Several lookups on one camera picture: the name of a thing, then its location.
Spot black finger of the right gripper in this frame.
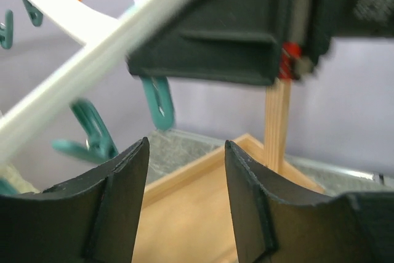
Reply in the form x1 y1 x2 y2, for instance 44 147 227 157
127 0 291 86

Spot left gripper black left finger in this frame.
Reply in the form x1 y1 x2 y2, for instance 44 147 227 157
1 138 150 262

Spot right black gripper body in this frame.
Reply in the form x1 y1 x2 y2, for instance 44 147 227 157
290 0 393 78

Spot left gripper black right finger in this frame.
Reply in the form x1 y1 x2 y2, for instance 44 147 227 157
225 141 393 262

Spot teal clothes peg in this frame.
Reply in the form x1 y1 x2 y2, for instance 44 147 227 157
140 76 174 131
52 98 119 164

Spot white oval clip hanger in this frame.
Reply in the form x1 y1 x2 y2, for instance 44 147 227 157
0 0 228 165

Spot pale yellow hanging underwear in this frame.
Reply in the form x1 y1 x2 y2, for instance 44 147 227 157
1 163 39 195

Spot wooden clothes rack with tray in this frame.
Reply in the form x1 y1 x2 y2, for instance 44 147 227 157
132 81 324 262

